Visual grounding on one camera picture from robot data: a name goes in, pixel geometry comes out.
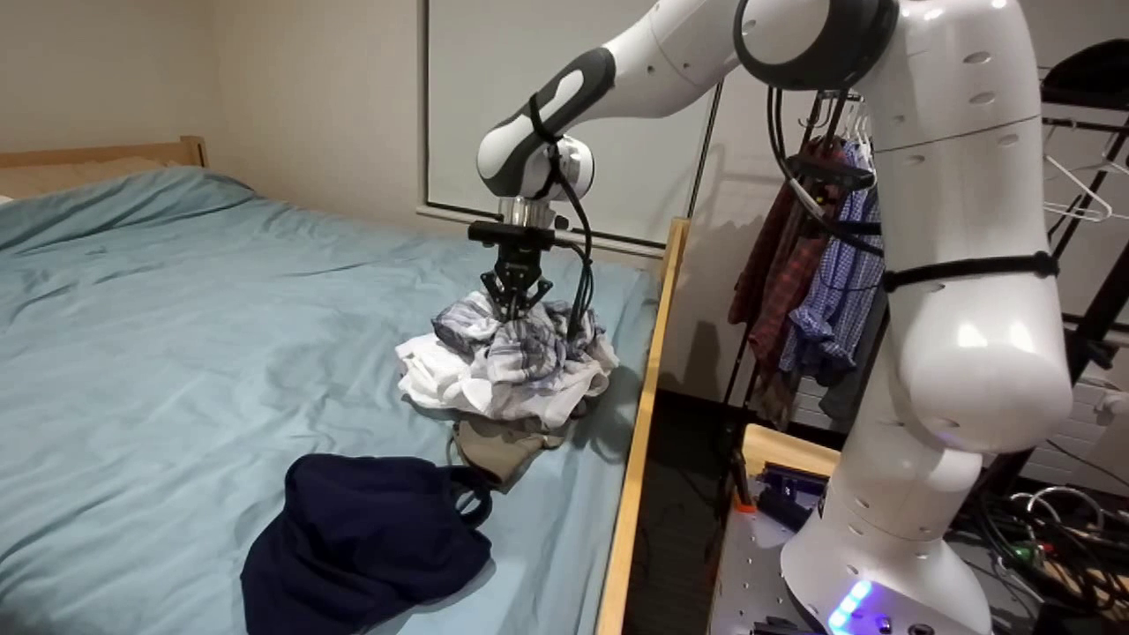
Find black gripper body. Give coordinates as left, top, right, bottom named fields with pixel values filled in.
left=488, top=241, right=545, bottom=290

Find grey white checked cloth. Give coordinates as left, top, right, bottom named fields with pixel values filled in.
left=427, top=291, right=605, bottom=397

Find navy blue cloth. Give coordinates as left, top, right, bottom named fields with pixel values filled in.
left=237, top=451, right=497, bottom=635

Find black clothes rack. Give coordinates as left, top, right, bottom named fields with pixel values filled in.
left=711, top=83, right=897, bottom=429

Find hanging clothes on rack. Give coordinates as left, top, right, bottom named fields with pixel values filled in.
left=722, top=134, right=878, bottom=410

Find grey beige cloth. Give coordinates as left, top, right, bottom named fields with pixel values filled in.
left=439, top=410, right=571, bottom=491

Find bed with teal sheet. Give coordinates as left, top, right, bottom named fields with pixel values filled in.
left=0, top=134, right=690, bottom=635

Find wooden tool box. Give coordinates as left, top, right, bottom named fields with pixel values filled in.
left=738, top=420, right=845, bottom=536

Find blue hanging shirt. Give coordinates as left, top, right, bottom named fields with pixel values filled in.
left=776, top=174, right=890, bottom=387

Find light blue bed sheet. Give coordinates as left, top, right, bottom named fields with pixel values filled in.
left=0, top=166, right=664, bottom=635

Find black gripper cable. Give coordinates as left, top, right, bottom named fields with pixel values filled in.
left=522, top=88, right=601, bottom=347

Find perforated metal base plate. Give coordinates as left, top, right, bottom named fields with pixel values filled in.
left=703, top=501, right=1000, bottom=635

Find black cable around arm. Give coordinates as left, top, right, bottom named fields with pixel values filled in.
left=878, top=247, right=1065, bottom=295

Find white wire hanger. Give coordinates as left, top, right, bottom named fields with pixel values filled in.
left=1040, top=147, right=1118, bottom=228

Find tangle of floor cables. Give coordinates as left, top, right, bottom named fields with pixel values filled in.
left=948, top=475, right=1129, bottom=631

